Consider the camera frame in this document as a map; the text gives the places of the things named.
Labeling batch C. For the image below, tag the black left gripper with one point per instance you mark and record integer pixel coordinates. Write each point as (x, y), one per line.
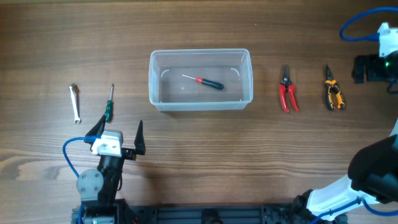
(130, 153)

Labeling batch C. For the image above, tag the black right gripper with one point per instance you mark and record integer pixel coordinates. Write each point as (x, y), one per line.
(374, 73)

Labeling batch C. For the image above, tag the orange black needle-nose pliers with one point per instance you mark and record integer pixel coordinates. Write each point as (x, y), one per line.
(332, 88)

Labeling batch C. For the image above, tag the red handled cutters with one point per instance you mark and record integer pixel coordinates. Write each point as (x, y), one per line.
(287, 87)

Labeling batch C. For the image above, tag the black red screwdriver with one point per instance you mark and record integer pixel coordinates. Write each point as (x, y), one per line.
(213, 84)

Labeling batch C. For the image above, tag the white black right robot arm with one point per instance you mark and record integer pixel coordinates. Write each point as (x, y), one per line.
(371, 179)

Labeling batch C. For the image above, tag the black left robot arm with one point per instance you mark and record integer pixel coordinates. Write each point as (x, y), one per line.
(98, 187)

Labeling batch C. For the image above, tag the clear plastic container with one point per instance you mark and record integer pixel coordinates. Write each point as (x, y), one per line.
(170, 91)

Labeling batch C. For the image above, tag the small silver wrench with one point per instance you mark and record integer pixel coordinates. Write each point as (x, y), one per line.
(73, 96)

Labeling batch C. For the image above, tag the green handled screwdriver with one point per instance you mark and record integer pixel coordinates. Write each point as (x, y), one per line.
(109, 106)

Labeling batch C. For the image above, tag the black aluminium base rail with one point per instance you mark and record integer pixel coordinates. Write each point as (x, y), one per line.
(264, 214)

